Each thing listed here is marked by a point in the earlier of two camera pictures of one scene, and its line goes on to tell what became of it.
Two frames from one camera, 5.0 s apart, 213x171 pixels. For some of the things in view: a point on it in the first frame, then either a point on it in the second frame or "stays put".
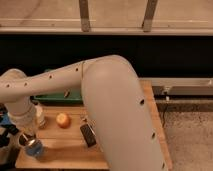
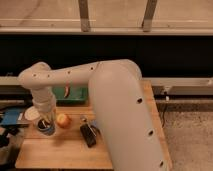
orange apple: (63, 120) stays put
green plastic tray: (74, 97) stays put
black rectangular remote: (88, 135) stays put
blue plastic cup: (34, 149) to (46, 128)
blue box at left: (5, 119) stays put
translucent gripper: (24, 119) to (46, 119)
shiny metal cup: (26, 139) to (45, 124)
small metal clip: (84, 117) stays put
